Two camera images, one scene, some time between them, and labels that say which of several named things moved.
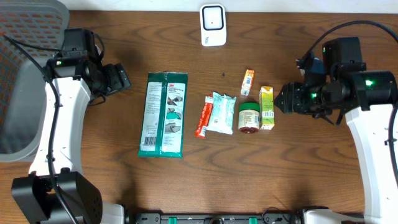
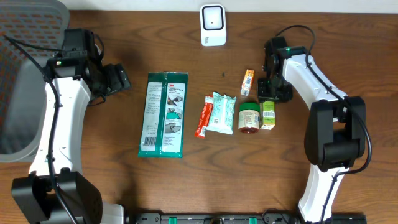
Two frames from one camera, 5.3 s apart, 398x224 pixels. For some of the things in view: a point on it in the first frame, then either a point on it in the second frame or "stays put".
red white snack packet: x=204 y=117 stays put
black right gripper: x=295 y=101 to x=263 y=94
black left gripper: x=119 y=81 stays put
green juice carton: x=266 y=107 stays put
